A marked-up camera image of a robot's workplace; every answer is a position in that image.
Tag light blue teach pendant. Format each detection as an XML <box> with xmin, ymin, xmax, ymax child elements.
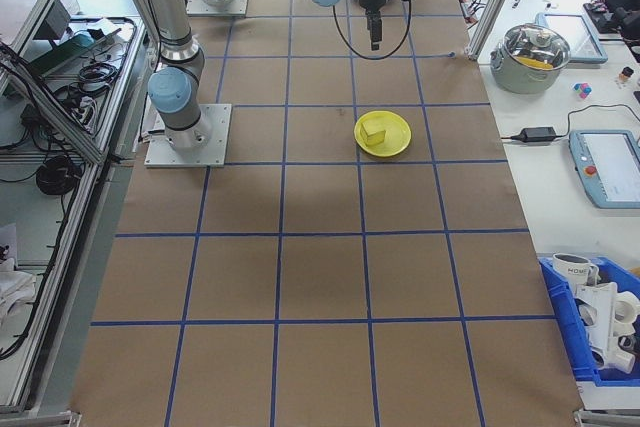
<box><xmin>568</xmin><ymin>128</ymin><xmax>640</xmax><ymax>209</ymax></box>
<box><xmin>534</xmin><ymin>11</ymin><xmax>609</xmax><ymax>66</ymax></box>

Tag white printed mug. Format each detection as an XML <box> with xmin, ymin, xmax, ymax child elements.
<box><xmin>551</xmin><ymin>252</ymin><xmax>600</xmax><ymax>288</ymax></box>

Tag aluminium profile post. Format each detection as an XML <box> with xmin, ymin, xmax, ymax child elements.
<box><xmin>467</xmin><ymin>0</ymin><xmax>531</xmax><ymax>62</ymax></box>

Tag black power adapter with cable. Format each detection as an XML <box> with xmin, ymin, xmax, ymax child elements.
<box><xmin>501</xmin><ymin>104</ymin><xmax>640</xmax><ymax>144</ymax></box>

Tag white pipe fitting assembly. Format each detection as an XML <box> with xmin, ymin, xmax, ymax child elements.
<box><xmin>572</xmin><ymin>281</ymin><xmax>640</xmax><ymax>376</ymax></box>

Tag blue plastic bin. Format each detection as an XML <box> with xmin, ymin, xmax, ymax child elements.
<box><xmin>538</xmin><ymin>255</ymin><xmax>640</xmax><ymax>388</ymax></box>

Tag white cloth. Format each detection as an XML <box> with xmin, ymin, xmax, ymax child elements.
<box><xmin>0</xmin><ymin>256</ymin><xmax>36</xmax><ymax>321</ymax></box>

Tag grey box device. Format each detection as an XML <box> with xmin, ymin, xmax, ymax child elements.
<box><xmin>34</xmin><ymin>0</ymin><xmax>74</xmax><ymax>41</ymax></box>

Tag black coiled cable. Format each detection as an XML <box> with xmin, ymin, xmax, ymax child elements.
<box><xmin>35</xmin><ymin>155</ymin><xmax>84</xmax><ymax>196</ymax></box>

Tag yellow plastic plate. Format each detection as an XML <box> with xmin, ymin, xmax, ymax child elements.
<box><xmin>353</xmin><ymin>110</ymin><xmax>413</xmax><ymax>158</ymax></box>

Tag steel pot with lid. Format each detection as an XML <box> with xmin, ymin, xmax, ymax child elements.
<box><xmin>489</xmin><ymin>23</ymin><xmax>572</xmax><ymax>94</ymax></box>

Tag white square base plate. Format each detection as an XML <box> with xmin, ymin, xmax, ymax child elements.
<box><xmin>187</xmin><ymin>0</ymin><xmax>250</xmax><ymax>17</ymax></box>
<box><xmin>144</xmin><ymin>103</ymin><xmax>233</xmax><ymax>168</ymax></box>

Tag black looped gripper cable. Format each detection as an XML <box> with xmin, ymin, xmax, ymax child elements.
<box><xmin>332</xmin><ymin>0</ymin><xmax>414</xmax><ymax>61</ymax></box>

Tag black power strip with plugs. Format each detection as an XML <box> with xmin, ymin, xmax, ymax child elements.
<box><xmin>54</xmin><ymin>86</ymin><xmax>101</xmax><ymax>123</ymax></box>

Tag yellow foam block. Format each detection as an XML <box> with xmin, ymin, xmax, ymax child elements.
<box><xmin>361</xmin><ymin>117</ymin><xmax>387</xmax><ymax>144</ymax></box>

